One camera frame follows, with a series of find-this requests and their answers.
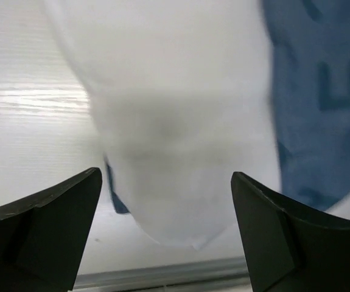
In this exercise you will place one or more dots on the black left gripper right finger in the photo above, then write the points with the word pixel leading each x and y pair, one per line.
pixel 289 246

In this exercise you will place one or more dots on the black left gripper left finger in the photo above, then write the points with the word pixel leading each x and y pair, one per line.
pixel 43 235

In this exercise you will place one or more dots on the white pillow with yellow edge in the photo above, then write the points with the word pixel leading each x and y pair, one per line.
pixel 179 93

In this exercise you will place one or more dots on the blue cartoon print pillowcase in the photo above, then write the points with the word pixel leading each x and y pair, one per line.
pixel 309 94

